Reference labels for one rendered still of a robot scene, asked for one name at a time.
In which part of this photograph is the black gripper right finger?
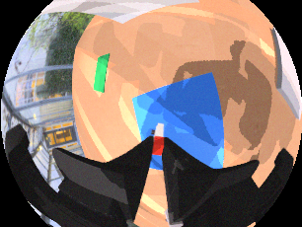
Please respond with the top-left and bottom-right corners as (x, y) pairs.
(162, 137), (260, 225)

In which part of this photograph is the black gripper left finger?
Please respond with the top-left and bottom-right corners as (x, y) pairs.
(51, 136), (154, 224)

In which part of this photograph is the green square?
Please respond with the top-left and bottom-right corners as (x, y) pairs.
(93, 53), (111, 93)

